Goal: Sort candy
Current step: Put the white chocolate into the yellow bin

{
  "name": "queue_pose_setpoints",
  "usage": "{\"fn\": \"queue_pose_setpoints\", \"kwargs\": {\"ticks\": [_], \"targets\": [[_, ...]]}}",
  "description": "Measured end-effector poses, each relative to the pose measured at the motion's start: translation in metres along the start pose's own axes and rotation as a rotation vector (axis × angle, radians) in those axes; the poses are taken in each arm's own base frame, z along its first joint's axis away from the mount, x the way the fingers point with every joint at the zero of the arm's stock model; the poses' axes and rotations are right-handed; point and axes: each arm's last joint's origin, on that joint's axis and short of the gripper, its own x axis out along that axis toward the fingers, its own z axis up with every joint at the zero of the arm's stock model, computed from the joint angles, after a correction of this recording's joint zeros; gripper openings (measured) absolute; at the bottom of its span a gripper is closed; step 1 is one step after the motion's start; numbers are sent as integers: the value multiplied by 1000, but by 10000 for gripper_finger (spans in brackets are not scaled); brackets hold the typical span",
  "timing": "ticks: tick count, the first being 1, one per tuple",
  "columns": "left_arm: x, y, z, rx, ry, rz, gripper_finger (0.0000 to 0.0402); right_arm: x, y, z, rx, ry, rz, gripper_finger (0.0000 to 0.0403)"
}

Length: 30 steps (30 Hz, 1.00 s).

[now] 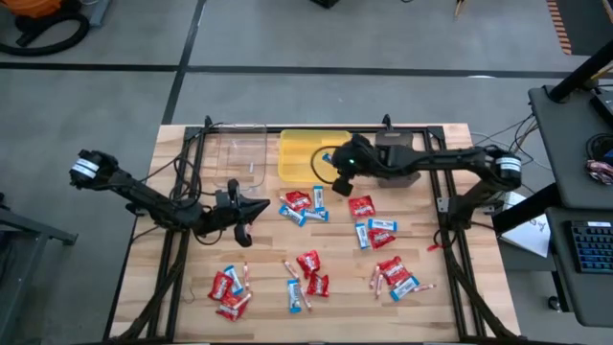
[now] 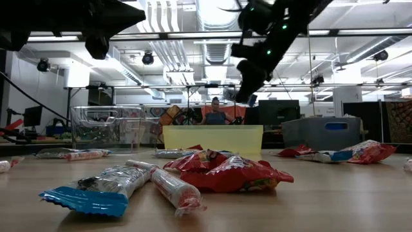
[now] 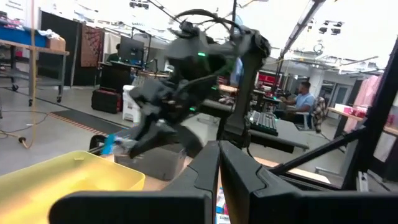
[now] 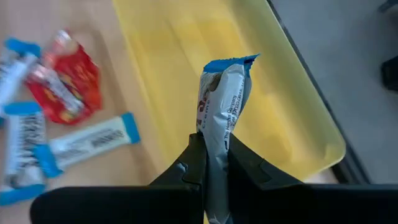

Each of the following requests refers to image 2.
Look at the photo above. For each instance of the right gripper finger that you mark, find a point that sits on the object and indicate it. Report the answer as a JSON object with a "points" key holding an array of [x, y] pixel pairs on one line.
{"points": [[252, 77]]}

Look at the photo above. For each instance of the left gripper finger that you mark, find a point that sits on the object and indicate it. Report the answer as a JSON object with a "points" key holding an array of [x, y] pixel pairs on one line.
{"points": [[125, 16]]}

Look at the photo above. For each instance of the white blue Hershey's bar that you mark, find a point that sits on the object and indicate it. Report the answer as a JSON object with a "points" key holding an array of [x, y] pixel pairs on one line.
{"points": [[106, 183], [170, 154], [106, 151], [322, 157]]}

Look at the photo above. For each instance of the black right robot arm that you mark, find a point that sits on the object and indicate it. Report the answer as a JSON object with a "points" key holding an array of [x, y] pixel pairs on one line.
{"points": [[305, 13]]}

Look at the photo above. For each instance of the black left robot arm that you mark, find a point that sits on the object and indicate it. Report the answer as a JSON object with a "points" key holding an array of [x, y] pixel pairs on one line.
{"points": [[13, 19]]}

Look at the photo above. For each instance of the orange cloth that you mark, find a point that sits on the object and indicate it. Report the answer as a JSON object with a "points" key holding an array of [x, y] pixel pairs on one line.
{"points": [[231, 110]]}

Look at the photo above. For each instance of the large black monitor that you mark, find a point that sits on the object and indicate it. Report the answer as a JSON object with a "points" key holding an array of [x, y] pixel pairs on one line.
{"points": [[278, 112]]}

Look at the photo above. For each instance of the black ceiling spotlight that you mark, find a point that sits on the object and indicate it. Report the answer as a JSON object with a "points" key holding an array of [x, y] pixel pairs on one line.
{"points": [[318, 80], [380, 55], [42, 65], [147, 58]]}

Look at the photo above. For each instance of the person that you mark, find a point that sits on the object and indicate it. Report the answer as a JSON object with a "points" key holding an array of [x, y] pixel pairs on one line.
{"points": [[215, 117]]}

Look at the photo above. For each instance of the yellow plastic bin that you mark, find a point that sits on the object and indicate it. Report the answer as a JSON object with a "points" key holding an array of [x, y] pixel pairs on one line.
{"points": [[212, 138]]}

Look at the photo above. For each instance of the grey plastic bin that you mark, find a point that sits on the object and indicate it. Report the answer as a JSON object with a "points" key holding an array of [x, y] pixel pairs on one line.
{"points": [[309, 135]]}

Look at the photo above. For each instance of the colourful patterned quilt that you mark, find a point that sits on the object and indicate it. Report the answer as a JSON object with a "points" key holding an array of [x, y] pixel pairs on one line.
{"points": [[174, 112]]}

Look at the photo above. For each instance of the white pillar cabinet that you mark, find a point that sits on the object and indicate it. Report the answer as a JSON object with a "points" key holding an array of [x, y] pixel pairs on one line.
{"points": [[347, 100]]}

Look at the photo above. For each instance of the small black monitor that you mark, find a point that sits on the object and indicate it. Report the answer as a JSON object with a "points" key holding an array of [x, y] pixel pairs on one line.
{"points": [[32, 116]]}

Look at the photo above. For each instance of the blue box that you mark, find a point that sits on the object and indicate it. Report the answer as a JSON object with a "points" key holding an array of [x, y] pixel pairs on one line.
{"points": [[54, 129]]}

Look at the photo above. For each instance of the clear plastic bin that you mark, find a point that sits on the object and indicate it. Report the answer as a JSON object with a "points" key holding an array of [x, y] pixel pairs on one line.
{"points": [[106, 129]]}

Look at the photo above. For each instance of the red object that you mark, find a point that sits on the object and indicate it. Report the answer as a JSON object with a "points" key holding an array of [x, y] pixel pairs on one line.
{"points": [[14, 124]]}

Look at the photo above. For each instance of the black partition panel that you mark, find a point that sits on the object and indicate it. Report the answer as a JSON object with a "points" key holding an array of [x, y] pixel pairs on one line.
{"points": [[370, 122]]}

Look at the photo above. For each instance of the silver ventilation duct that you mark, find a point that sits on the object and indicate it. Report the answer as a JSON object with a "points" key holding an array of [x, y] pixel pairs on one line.
{"points": [[217, 53]]}

